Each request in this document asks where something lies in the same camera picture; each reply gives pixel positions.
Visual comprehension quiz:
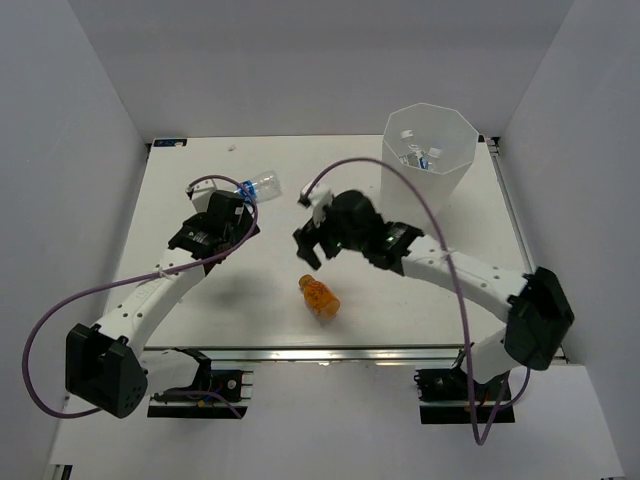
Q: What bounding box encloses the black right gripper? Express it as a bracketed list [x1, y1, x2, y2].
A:
[293, 202, 367, 270]

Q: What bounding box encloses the Aquafina bottle white cap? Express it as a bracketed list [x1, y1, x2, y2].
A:
[236, 170, 282, 203]

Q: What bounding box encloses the orange plastic bottle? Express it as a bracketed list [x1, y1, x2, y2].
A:
[298, 275, 341, 320]

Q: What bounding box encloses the clear bottle white green label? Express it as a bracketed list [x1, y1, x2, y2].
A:
[400, 130, 427, 169]

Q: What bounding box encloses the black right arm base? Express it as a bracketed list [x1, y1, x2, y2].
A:
[405, 346, 516, 425]

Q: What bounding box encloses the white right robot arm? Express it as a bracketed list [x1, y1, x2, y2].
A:
[294, 185, 575, 399]

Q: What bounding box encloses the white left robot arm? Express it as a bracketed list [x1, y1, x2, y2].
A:
[65, 190, 259, 418]

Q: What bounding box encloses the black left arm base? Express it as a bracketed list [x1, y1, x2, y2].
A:
[143, 348, 253, 420]

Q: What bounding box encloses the white octagonal bin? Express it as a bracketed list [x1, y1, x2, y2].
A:
[382, 103, 479, 214]

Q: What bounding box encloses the blue table edge label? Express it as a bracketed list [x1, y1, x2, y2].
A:
[152, 139, 187, 148]

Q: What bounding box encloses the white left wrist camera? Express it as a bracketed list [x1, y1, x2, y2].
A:
[185, 180, 217, 213]

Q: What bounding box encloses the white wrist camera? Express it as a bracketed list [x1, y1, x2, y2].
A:
[298, 182, 334, 226]
[185, 180, 217, 213]

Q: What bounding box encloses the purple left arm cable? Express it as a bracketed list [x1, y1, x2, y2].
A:
[22, 174, 259, 419]

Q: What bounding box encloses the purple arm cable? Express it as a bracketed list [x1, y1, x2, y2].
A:
[22, 174, 259, 419]
[304, 157, 532, 446]

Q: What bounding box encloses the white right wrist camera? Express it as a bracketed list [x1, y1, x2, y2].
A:
[298, 182, 334, 226]

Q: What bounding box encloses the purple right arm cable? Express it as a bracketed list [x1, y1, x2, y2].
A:
[304, 157, 532, 446]

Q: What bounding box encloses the aluminium table rail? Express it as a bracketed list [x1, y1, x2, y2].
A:
[478, 135, 575, 371]

